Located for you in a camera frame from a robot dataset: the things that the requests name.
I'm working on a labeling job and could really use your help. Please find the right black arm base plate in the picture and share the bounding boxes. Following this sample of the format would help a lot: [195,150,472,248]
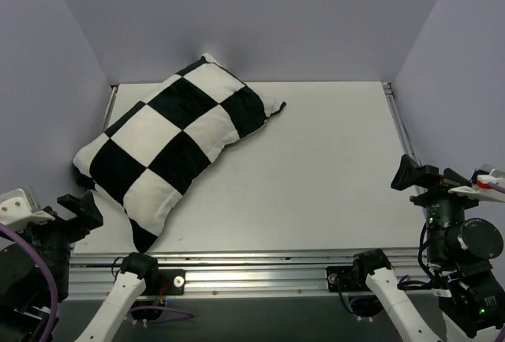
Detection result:
[325,265,368,292]

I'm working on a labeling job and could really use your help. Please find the aluminium rail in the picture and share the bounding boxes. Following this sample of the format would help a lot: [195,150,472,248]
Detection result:
[381,82,417,160]
[102,85,118,131]

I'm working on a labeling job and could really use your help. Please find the black white checkered pillowcase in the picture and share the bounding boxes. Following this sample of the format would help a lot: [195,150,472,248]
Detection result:
[73,54,286,253]

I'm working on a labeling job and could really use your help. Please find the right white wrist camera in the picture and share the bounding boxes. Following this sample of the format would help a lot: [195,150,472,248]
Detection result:
[448,164,504,203]

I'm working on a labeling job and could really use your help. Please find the left side aluminium rail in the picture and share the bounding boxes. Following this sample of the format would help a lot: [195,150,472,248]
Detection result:
[102,85,118,131]

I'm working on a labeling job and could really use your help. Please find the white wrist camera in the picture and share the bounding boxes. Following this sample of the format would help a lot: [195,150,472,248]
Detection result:
[448,164,504,203]
[0,187,54,231]

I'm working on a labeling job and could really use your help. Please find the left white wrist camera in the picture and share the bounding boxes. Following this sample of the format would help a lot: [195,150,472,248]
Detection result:
[0,187,54,231]

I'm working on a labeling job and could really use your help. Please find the aluminium front rail frame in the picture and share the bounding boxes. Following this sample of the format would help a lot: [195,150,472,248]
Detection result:
[58,248,435,302]

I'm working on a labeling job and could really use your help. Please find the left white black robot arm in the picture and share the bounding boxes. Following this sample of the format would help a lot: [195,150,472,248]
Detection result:
[1,188,159,341]

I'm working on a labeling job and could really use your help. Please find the right side aluminium rail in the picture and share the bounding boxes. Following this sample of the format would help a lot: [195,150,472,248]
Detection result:
[381,82,417,160]

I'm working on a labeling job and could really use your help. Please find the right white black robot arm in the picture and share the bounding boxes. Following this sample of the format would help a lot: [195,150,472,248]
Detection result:
[350,155,504,341]

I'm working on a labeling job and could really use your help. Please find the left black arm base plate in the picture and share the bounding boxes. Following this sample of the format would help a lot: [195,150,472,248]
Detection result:
[143,269,185,297]

